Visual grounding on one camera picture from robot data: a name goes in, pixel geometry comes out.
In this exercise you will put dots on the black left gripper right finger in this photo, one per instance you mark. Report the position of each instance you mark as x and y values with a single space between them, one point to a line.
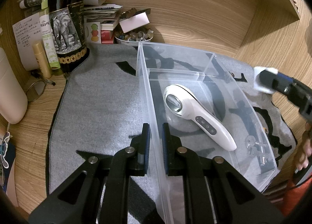
171 156

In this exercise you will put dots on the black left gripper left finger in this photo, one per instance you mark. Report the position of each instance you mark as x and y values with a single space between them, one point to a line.
141 143

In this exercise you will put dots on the white travel plug adapter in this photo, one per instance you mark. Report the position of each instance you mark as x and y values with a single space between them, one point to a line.
263 79

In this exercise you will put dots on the clear plastic organizer box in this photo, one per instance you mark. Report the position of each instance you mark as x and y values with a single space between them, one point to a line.
208 101

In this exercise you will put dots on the silver keys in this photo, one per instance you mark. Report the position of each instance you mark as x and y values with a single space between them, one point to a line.
257 149

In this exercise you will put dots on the right human hand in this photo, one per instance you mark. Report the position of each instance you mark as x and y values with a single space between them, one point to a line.
300 160

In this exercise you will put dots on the white handheld fabric shaver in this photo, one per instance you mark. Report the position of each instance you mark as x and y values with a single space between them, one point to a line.
183 103

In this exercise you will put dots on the grey felt mat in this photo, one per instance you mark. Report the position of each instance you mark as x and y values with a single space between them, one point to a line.
101 111

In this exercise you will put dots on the bowl of stones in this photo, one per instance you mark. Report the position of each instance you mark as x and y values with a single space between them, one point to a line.
133 38

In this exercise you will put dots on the round glass coaster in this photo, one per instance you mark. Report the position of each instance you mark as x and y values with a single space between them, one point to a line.
35 90

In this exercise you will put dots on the green white cosmetic tube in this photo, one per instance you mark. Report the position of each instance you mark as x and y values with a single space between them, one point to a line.
47 39

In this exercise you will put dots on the beige cylindrical speaker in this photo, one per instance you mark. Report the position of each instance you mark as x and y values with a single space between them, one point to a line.
13 99

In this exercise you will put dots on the traffic light card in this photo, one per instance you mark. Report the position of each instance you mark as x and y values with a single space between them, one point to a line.
92 32

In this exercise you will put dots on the white small cardboard box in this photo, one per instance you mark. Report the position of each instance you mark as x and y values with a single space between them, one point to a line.
134 22

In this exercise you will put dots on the stack of books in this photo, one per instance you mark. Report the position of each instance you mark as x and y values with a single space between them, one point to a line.
108 15

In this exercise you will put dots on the gold lip balm tube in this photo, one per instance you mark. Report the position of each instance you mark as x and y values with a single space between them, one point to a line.
41 58

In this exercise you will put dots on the dark elephant label wine bottle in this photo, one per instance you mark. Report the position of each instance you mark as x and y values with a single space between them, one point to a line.
68 33

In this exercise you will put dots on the white handwritten paper note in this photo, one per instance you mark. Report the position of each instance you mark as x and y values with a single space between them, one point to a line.
26 32

